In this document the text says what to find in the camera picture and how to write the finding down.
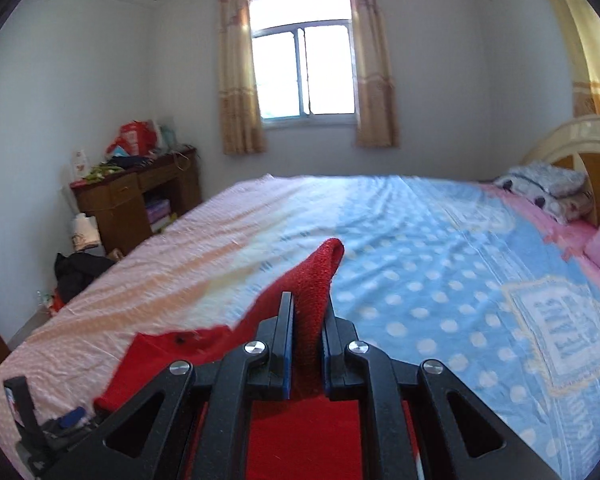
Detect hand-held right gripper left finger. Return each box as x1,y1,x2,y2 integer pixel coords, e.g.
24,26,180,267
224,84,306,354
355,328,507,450
45,291,296,480

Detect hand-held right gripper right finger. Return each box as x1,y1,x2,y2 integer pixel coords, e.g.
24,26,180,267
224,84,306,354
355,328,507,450
322,311,556,480

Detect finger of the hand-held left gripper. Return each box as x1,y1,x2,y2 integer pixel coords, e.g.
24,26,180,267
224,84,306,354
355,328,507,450
3,376,47,457

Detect red knit sweater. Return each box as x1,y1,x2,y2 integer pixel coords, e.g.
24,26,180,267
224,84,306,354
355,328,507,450
94,237,421,480

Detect dark clothes on desk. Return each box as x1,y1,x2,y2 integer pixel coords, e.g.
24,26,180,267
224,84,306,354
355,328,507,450
107,156,154,169

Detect bed with polka-dot sheet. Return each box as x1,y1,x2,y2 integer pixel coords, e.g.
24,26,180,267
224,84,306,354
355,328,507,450
0,174,600,480

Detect black bag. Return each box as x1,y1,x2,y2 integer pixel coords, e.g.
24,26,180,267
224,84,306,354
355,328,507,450
55,251,127,307

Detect white printed bag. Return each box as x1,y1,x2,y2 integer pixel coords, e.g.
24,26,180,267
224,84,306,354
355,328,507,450
71,213,101,254

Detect stack of books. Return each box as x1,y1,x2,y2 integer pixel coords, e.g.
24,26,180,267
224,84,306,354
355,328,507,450
145,198,174,227

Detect brown wooden desk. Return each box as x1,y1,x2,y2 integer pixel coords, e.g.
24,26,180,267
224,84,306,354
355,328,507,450
70,147,204,257

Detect green items on desk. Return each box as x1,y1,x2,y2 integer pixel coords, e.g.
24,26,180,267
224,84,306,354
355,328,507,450
82,164,122,182

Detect white carton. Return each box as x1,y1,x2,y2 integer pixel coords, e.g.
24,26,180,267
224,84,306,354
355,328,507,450
71,148,89,181

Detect light blue bag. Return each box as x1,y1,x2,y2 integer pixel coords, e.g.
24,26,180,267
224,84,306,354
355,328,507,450
157,125,179,154

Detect red gift bag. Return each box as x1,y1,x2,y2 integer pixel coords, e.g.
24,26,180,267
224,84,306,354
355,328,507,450
106,120,157,159

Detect printed pillow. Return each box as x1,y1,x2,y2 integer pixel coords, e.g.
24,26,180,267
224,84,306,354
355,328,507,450
520,187,597,224

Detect beige patterned curtain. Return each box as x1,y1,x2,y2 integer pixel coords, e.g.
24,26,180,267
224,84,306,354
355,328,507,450
344,0,400,150
217,0,269,156

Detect stacked grey patterned pillows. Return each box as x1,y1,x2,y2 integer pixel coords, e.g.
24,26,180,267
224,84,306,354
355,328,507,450
494,162,589,197

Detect window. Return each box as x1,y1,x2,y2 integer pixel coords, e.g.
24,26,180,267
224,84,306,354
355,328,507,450
250,0,357,127

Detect yellow curtain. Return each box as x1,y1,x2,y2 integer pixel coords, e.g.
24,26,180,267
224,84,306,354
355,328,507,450
534,0,600,119

